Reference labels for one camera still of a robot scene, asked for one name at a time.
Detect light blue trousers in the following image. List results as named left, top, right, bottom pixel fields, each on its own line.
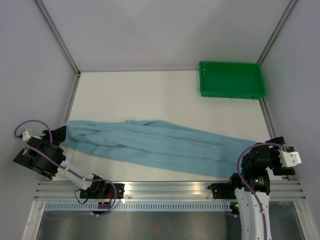
left=64, top=120, right=255, bottom=178

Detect green plastic tray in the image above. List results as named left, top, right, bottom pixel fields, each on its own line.
left=199, top=61, right=267, bottom=100

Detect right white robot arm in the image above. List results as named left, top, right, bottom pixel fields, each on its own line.
left=227, top=136, right=302, bottom=240

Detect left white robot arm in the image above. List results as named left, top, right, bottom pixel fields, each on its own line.
left=13, top=125, right=113, bottom=200

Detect aluminium mounting rail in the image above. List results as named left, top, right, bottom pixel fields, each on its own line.
left=33, top=180, right=306, bottom=202

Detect white slotted cable duct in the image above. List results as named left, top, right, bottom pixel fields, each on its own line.
left=44, top=201, right=231, bottom=212

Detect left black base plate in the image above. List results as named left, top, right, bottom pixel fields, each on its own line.
left=79, top=181, right=125, bottom=200

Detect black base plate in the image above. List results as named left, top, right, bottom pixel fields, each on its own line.
left=207, top=183, right=236, bottom=200
left=79, top=181, right=125, bottom=200

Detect left aluminium frame post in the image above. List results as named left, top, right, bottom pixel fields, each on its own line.
left=33, top=0, right=81, bottom=77

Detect aluminium frame post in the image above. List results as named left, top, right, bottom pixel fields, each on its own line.
left=256, top=0, right=299, bottom=66
left=33, top=0, right=81, bottom=77

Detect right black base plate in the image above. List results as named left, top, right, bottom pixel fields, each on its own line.
left=207, top=183, right=236, bottom=200

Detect right aluminium frame post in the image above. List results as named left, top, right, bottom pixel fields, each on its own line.
left=256, top=0, right=299, bottom=66

